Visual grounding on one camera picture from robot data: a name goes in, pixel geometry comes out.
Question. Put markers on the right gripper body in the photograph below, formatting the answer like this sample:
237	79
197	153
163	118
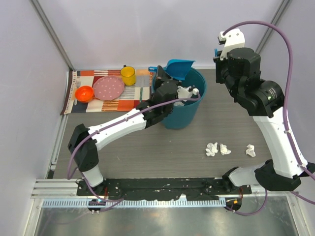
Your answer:
221	75

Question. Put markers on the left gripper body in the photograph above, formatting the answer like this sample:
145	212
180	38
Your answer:
159	81

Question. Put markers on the blue dustpan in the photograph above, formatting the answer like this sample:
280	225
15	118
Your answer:
175	69

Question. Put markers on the teal plastic bin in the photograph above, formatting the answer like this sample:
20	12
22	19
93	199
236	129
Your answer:
178	117

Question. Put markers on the paper one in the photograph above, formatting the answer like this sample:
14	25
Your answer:
212	149

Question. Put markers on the paper two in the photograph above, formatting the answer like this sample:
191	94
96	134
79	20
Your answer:
224	150

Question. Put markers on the large paper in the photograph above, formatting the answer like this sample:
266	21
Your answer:
179	103

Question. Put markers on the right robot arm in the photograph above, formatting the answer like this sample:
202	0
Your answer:
240	72

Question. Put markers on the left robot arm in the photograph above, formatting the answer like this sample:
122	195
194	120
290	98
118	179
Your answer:
86	142

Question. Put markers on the table knife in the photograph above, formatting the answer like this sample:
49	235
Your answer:
141	94

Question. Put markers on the colourful striped placemat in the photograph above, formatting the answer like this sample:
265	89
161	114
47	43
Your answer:
101	101

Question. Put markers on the yellow cup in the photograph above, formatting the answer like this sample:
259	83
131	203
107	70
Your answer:
128	75

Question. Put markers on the pink dotted plate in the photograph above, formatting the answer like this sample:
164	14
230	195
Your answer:
108	88

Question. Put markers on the orange bowl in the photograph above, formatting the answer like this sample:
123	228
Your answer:
84	94

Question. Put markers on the fork on placemat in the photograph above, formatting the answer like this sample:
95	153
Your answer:
78	84

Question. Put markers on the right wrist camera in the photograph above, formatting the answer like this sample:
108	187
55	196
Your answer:
231	40

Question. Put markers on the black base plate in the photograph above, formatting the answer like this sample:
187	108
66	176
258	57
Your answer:
166	189

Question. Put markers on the white cable duct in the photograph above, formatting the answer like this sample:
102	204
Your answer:
182	202

